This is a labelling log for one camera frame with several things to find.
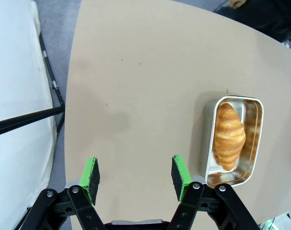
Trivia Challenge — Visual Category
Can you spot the golden croissant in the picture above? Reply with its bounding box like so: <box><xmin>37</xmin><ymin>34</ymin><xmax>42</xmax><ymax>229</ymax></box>
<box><xmin>211</xmin><ymin>102</ymin><xmax>246</xmax><ymax>172</ymax></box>

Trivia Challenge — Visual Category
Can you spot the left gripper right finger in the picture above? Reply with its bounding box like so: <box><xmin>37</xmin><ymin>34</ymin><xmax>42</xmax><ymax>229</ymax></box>
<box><xmin>168</xmin><ymin>155</ymin><xmax>261</xmax><ymax>230</ymax></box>

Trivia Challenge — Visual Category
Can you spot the white backdrop panel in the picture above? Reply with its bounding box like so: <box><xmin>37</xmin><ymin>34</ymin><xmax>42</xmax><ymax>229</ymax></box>
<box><xmin>0</xmin><ymin>0</ymin><xmax>58</xmax><ymax>230</ymax></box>

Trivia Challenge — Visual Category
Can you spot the person's right hand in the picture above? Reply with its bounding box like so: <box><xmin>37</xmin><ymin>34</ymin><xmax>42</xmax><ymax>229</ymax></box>
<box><xmin>228</xmin><ymin>0</ymin><xmax>248</xmax><ymax>10</ymax></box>

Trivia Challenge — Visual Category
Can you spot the black backdrop stand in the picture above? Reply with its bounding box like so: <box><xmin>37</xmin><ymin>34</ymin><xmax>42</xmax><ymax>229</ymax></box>
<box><xmin>0</xmin><ymin>32</ymin><xmax>66</xmax><ymax>138</ymax></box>

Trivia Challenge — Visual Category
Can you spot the person in black T-shirt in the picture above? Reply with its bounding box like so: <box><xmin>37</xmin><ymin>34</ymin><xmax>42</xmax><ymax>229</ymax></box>
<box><xmin>212</xmin><ymin>0</ymin><xmax>291</xmax><ymax>44</ymax></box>

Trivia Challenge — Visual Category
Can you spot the rectangular stainless steel container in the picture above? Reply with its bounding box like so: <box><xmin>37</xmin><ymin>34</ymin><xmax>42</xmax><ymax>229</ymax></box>
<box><xmin>198</xmin><ymin>95</ymin><xmax>265</xmax><ymax>188</ymax></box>

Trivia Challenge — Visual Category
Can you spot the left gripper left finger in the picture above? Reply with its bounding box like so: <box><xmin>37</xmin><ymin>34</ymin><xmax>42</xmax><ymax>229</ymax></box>
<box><xmin>20</xmin><ymin>157</ymin><xmax>105</xmax><ymax>230</ymax></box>

